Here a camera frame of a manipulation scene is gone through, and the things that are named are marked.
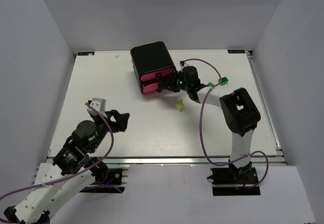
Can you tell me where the yellow-green lego brick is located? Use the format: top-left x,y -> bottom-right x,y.
175,99 -> 185,112

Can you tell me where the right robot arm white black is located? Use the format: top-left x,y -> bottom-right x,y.
156,66 -> 261,185

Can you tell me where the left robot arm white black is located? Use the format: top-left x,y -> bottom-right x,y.
1,110 -> 130,223

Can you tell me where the pink bottom drawer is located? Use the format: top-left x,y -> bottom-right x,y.
141,83 -> 163,95

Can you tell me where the pink top drawer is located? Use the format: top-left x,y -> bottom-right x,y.
140,68 -> 174,81

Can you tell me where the black drawer cabinet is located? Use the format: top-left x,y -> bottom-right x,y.
130,41 -> 176,91

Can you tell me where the green square lego brick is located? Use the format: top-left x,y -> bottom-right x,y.
219,77 -> 229,85

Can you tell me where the right blue corner label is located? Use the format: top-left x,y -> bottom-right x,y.
227,49 -> 246,54

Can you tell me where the blue corner label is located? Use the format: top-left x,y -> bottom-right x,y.
77,51 -> 95,56
227,49 -> 246,54

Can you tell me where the left blue corner label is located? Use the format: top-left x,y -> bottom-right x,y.
77,51 -> 95,56

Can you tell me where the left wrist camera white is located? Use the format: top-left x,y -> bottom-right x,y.
87,98 -> 107,118

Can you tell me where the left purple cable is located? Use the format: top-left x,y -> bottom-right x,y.
0,102 -> 115,221

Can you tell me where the purple cable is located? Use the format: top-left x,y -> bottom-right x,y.
0,102 -> 115,221
180,58 -> 269,190

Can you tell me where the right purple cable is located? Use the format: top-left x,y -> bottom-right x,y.
180,58 -> 269,190

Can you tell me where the aluminium front rail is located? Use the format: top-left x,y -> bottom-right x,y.
47,155 -> 287,166

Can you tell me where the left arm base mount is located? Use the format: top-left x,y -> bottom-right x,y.
80,164 -> 128,194

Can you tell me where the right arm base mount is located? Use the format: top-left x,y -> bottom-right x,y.
207,167 -> 261,196

